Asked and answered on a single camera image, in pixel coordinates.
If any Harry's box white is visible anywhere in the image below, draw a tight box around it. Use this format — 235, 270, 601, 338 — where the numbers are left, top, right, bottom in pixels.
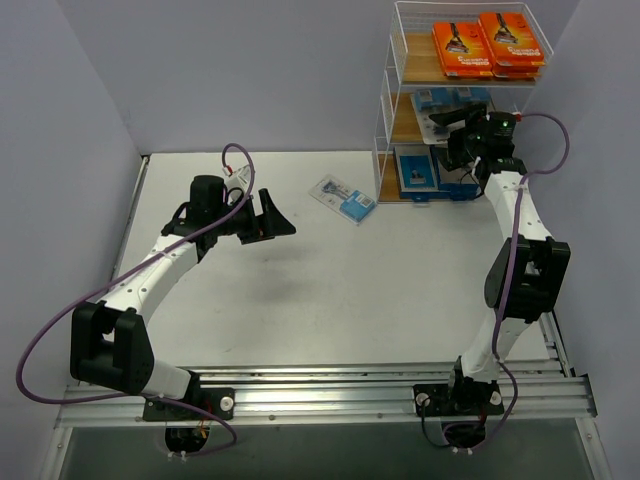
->
430, 145, 478, 191

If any clear blister razor pack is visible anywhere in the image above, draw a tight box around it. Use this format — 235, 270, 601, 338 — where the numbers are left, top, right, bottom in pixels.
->
309, 175, 377, 225
451, 87, 492, 107
410, 87, 453, 145

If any grey blue Harry's box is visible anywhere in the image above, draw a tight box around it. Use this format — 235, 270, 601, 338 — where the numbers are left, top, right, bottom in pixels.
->
394, 145, 437, 203

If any orange Gillette box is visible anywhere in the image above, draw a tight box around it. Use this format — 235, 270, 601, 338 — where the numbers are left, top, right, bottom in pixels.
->
432, 22, 493, 79
492, 65, 541, 81
478, 12, 545, 69

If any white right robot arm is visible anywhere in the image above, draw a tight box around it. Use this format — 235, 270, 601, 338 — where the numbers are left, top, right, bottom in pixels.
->
414, 103, 571, 417

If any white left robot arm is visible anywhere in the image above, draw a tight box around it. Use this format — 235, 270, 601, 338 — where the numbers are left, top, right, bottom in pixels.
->
70, 175, 296, 419

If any clear blister razor pack top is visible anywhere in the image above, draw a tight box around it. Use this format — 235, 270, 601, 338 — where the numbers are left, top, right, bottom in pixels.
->
309, 175, 377, 225

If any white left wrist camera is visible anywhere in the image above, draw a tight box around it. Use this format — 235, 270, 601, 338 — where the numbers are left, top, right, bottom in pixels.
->
222, 164, 252, 193

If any white wire wooden shelf rack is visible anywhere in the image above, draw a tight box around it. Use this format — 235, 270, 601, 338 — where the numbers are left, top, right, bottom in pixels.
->
373, 2, 554, 207

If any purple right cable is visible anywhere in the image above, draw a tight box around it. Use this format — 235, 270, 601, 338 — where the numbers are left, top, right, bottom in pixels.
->
479, 113, 571, 451

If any purple cable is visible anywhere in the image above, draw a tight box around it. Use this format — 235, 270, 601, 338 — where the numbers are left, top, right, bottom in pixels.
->
14, 143, 256, 457
479, 113, 571, 451

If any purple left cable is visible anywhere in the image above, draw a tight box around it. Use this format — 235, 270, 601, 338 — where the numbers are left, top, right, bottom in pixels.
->
14, 143, 256, 457

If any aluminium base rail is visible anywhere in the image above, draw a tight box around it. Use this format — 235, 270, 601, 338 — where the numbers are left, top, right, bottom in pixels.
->
54, 362, 596, 426

